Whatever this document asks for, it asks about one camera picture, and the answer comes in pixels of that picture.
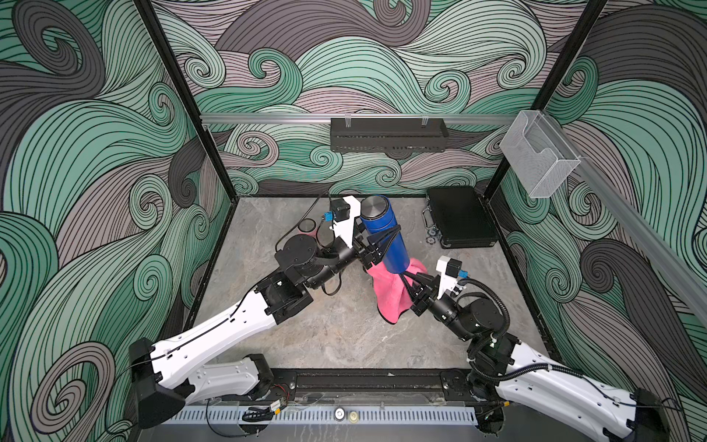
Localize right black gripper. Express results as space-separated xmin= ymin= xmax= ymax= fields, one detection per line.
xmin=402 ymin=268 xmax=474 ymax=344

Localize pink microfiber cloth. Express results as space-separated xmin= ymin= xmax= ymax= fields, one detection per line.
xmin=366 ymin=263 xmax=412 ymax=324

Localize blue thermos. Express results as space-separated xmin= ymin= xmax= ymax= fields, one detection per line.
xmin=361 ymin=195 xmax=411 ymax=274

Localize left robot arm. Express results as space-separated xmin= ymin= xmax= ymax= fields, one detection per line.
xmin=129 ymin=233 xmax=391 ymax=429

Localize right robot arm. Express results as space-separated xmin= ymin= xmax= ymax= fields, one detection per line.
xmin=401 ymin=272 xmax=670 ymax=441

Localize pink thermos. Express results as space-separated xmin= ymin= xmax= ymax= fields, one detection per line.
xmin=296 ymin=217 xmax=318 ymax=237

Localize metal rings on case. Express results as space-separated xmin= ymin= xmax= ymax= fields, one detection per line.
xmin=422 ymin=205 xmax=442 ymax=245

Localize black case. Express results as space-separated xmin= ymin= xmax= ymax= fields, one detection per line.
xmin=426 ymin=186 xmax=498 ymax=250

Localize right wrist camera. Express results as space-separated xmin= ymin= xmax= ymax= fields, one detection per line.
xmin=436 ymin=256 xmax=468 ymax=298

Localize black wall shelf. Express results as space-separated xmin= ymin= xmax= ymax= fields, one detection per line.
xmin=330 ymin=116 xmax=450 ymax=155

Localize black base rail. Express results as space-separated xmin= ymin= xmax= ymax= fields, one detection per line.
xmin=148 ymin=367 xmax=553 ymax=403

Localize white slotted cable duct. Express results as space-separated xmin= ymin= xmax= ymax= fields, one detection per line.
xmin=167 ymin=405 xmax=478 ymax=427

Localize clear plastic wall holder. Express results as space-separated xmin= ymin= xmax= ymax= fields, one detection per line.
xmin=500 ymin=110 xmax=581 ymax=199

